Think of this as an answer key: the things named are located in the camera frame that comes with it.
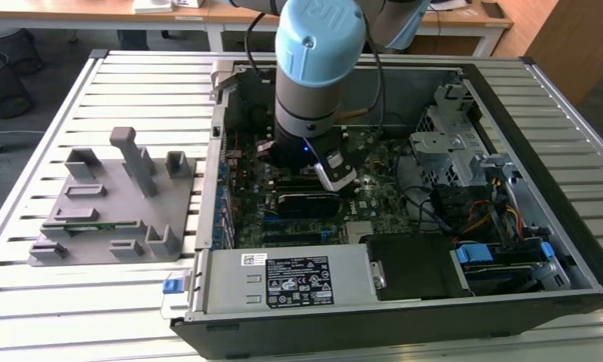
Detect silver power supply unit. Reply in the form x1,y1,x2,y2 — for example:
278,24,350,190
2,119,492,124
183,244,379,314

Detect white box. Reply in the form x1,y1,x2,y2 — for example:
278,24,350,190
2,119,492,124
132,0,175,15

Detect black expansion slot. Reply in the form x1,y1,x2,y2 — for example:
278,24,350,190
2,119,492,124
263,232,334,245

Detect black plastic connector block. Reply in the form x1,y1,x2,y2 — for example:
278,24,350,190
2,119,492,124
428,186,476,227

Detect silver metal drive cage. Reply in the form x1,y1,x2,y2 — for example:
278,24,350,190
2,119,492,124
407,83,489,189

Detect silver metal latch handle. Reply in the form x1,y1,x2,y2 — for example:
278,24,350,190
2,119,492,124
371,259,388,290

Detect blue case latch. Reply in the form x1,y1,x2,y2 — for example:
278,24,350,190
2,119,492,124
162,277,187,296

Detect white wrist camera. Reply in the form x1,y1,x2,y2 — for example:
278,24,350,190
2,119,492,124
312,149,359,193

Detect black power supply label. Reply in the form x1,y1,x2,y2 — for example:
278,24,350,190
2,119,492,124
264,257,335,307

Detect silver finned heatsink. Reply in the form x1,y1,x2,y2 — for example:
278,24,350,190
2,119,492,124
344,221,373,245

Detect black PC case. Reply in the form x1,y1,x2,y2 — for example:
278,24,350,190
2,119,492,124
168,55,603,360

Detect blue disk carrier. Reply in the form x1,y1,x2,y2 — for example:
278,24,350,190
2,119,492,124
453,243,493,268

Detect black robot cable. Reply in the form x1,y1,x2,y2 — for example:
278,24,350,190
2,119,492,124
363,35,385,135
243,13,272,82

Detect black mesh waste basket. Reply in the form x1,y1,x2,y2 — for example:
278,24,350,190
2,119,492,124
0,51,34,121
0,28,46,76

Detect silver disk bay frame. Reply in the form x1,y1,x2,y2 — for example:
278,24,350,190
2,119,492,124
473,152,573,293

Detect green motherboard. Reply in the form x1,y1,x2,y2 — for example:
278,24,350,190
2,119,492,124
219,126,412,250

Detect grey parts rack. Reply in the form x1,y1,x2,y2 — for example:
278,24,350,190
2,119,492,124
26,126,200,268

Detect black plastic shroud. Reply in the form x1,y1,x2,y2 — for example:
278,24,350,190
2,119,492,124
364,232,472,302

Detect yellow power wires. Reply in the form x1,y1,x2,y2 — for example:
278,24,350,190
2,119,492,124
499,203,527,238

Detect wooden desk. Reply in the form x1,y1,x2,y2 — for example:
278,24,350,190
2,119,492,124
0,0,216,32
204,0,515,57

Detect wooden cabinet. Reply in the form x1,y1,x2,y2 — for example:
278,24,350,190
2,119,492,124
491,0,603,107

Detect orange power wires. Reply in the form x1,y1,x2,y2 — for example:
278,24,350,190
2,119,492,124
459,209,491,237

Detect green RAM stick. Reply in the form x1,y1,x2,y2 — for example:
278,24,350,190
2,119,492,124
63,222,136,232

